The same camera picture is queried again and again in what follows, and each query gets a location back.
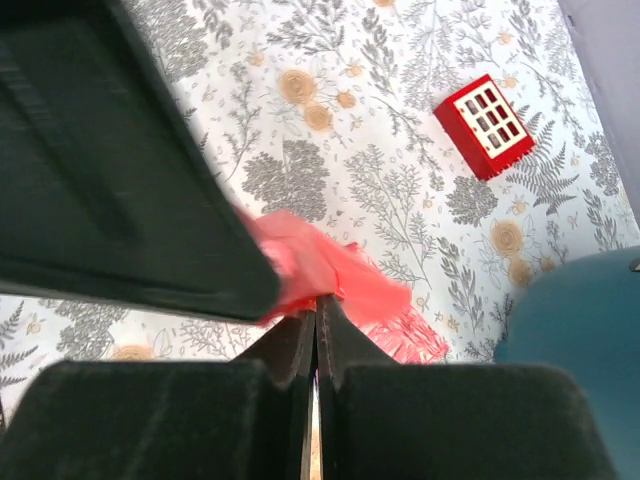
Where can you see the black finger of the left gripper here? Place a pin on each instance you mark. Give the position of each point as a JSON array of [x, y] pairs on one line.
[[105, 194]]

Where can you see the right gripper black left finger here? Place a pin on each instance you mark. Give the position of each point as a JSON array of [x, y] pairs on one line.
[[249, 418]]

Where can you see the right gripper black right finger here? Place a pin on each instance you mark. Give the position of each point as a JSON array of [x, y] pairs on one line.
[[384, 420]]

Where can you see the red plastic trash bag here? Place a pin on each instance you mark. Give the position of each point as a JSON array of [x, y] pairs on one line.
[[309, 265]]

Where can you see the teal plastic trash bin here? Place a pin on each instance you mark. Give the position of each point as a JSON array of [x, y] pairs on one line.
[[583, 317]]

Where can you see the floral patterned table mat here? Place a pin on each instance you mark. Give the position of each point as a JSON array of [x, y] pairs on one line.
[[325, 108]]

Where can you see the red white window toy block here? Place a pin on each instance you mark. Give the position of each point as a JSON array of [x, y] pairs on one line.
[[484, 128]]

